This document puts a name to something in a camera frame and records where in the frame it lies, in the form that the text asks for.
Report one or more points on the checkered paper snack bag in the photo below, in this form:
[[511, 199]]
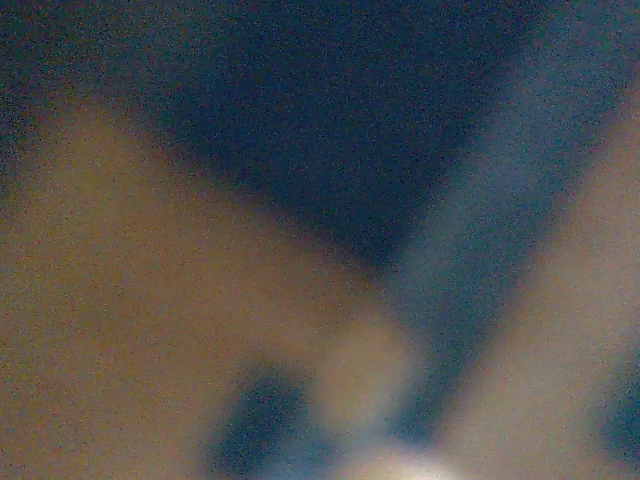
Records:
[[137, 301]]

